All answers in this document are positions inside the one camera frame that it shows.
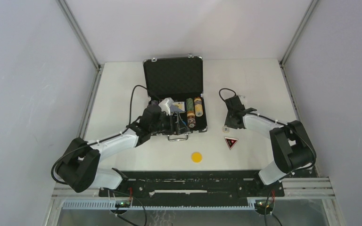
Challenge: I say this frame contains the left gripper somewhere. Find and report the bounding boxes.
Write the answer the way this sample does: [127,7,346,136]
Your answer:
[149,111,189,136]

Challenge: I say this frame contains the poker chip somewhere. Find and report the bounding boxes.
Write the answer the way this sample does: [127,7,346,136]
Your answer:
[222,126,230,133]

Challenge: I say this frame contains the red triangular card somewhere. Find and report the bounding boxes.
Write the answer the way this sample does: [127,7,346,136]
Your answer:
[224,137,238,150]

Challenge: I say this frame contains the playing card deck box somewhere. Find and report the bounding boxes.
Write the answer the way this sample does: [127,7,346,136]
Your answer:
[170,102,186,113]

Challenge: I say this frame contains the yellow chip stack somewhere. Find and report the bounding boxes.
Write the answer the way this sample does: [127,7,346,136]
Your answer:
[194,97,204,117]

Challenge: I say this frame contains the yellow round button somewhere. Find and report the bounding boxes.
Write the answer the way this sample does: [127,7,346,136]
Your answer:
[191,152,203,163]

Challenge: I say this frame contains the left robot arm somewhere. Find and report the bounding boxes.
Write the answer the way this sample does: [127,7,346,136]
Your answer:
[51,105,189,196]

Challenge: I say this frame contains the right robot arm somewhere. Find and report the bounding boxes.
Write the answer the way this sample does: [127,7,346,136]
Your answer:
[224,95,317,196]

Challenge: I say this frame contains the black aluminium poker case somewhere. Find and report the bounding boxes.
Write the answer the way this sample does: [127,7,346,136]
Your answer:
[142,56,208,142]

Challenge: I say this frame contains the left circuit board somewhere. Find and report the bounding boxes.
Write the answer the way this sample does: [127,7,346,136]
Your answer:
[115,201,131,209]

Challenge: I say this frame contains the circuit board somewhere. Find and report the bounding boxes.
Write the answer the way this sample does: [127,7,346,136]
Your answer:
[115,201,131,209]
[255,200,274,209]

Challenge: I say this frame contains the right circuit board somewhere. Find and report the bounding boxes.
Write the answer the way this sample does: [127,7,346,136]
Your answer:
[255,200,274,209]

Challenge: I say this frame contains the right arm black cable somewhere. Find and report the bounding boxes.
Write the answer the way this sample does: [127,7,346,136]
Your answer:
[218,88,317,170]

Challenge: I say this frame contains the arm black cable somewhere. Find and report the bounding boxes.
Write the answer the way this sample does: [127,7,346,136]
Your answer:
[218,88,317,170]
[50,85,161,185]

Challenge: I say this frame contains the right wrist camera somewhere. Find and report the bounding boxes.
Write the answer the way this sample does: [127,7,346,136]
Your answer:
[239,95,246,101]

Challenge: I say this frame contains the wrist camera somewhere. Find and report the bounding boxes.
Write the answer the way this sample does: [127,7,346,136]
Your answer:
[239,95,246,101]
[158,97,173,115]

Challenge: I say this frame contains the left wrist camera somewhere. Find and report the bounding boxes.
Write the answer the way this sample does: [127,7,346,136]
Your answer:
[158,97,173,115]

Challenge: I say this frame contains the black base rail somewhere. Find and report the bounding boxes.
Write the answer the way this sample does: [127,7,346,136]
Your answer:
[99,170,285,207]

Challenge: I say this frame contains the right aluminium frame post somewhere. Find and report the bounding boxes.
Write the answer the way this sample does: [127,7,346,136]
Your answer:
[279,0,346,226]

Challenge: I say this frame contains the aluminium frame post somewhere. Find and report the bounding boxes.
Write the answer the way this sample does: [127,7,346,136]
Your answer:
[43,0,101,226]
[279,0,346,226]

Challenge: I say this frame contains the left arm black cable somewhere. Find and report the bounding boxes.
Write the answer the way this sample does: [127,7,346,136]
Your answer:
[50,85,161,185]

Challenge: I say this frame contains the left aluminium frame post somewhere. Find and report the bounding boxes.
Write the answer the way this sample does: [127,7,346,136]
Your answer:
[43,0,101,226]

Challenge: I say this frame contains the grey cable duct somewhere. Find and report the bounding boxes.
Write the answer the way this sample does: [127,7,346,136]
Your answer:
[62,199,258,211]

